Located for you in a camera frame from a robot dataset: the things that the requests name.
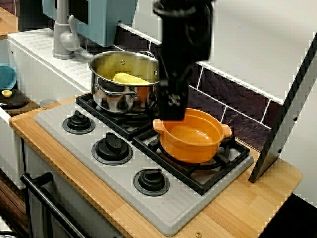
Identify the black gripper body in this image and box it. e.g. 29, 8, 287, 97
158, 4, 214, 88

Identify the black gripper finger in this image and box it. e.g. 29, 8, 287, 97
159, 86, 172, 121
168, 82, 188, 122

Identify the orange plastic pot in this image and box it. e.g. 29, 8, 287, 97
152, 108, 233, 164

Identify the stainless steel pot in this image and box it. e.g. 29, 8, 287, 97
88, 50, 162, 115

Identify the black stove knob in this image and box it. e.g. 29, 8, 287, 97
91, 132, 133, 166
133, 168, 171, 198
62, 110, 96, 136

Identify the grey stove top plate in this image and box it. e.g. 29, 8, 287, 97
33, 99, 255, 236

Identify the yellow corn cob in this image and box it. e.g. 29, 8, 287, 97
112, 72, 152, 86

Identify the black burner grate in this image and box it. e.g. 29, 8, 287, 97
75, 92, 161, 141
132, 128, 251, 196

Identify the dark tile backsplash panel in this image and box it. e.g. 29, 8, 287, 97
81, 22, 283, 153

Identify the teal plastic bin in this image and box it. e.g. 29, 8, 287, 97
41, 0, 139, 48

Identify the black slanted support panel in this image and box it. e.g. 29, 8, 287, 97
248, 32, 317, 184

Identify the wooden countertop board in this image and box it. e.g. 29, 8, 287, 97
8, 95, 303, 238

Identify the grey toy faucet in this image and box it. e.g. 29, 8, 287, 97
52, 0, 80, 60

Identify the white oven front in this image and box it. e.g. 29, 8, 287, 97
21, 138, 129, 238

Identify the white sink unit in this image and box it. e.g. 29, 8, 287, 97
0, 27, 117, 191

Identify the dark pan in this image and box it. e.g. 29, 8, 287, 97
0, 90, 29, 109

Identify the teal plate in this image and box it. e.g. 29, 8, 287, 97
0, 63, 18, 90

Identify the black oven door handle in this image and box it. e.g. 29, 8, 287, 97
20, 172, 86, 238

